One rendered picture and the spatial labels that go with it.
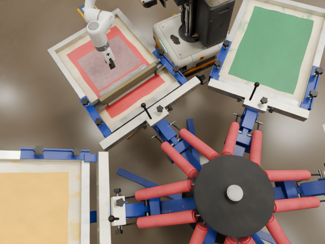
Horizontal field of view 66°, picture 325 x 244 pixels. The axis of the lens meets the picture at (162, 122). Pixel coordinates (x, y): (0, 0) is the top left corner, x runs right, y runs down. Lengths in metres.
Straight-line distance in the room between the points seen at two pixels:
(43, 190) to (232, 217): 0.83
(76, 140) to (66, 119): 0.27
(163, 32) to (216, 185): 2.01
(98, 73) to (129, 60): 0.22
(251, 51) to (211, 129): 0.99
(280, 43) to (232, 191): 1.17
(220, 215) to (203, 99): 1.76
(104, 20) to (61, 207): 0.88
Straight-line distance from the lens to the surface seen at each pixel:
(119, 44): 1.84
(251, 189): 1.06
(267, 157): 2.54
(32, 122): 2.96
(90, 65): 1.79
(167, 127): 1.39
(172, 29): 2.77
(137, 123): 1.42
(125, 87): 1.54
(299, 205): 1.26
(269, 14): 2.03
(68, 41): 1.93
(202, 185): 1.03
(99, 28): 1.24
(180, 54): 2.57
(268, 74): 1.73
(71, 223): 1.29
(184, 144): 1.35
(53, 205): 1.28
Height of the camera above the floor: 2.34
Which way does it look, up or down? 68 degrees down
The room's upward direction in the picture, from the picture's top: 10 degrees counter-clockwise
